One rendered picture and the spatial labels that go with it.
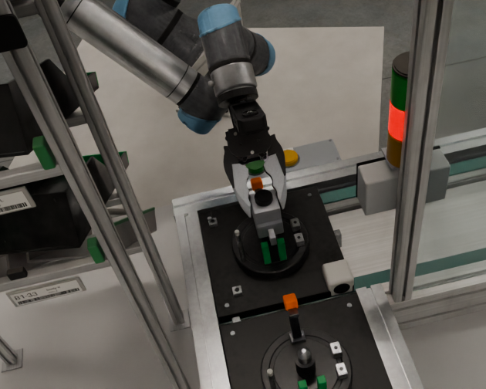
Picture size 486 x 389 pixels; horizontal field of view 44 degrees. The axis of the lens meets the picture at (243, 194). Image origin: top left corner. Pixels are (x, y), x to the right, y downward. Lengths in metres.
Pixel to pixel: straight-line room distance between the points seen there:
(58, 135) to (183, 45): 0.92
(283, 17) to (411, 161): 2.71
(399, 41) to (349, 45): 1.51
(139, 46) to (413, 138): 0.57
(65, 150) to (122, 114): 1.05
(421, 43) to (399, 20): 2.71
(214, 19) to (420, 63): 0.47
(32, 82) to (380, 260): 0.78
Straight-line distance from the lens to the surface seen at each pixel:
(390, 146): 0.82
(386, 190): 0.87
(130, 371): 1.17
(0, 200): 0.65
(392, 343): 1.04
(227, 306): 1.06
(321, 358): 0.98
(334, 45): 1.74
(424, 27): 0.67
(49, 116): 0.57
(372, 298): 1.08
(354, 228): 1.21
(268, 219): 1.01
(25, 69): 0.55
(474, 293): 1.13
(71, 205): 0.75
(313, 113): 1.53
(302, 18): 3.44
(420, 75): 0.70
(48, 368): 1.23
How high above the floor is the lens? 1.87
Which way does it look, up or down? 48 degrees down
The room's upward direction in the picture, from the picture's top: 11 degrees counter-clockwise
